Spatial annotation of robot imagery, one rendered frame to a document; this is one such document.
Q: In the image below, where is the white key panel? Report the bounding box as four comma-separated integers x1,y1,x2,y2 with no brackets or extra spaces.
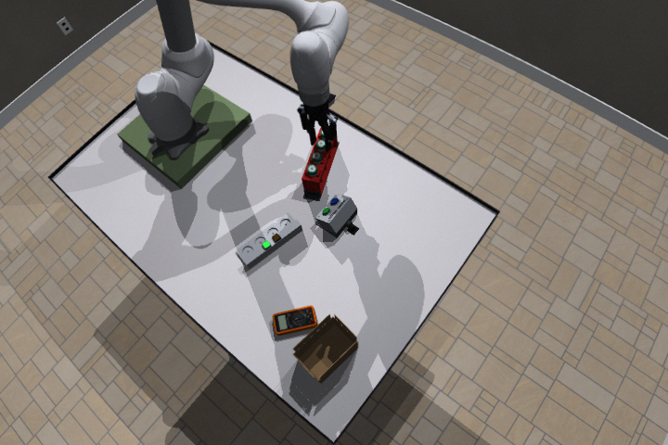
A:
315,194,359,238

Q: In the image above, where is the orange digital multimeter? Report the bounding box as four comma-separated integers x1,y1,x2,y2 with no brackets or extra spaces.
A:
273,306,317,336

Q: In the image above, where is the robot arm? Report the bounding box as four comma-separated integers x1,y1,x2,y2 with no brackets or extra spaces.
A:
135,0,349,160

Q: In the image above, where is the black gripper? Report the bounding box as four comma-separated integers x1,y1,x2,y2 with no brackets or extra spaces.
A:
297,100,338,152

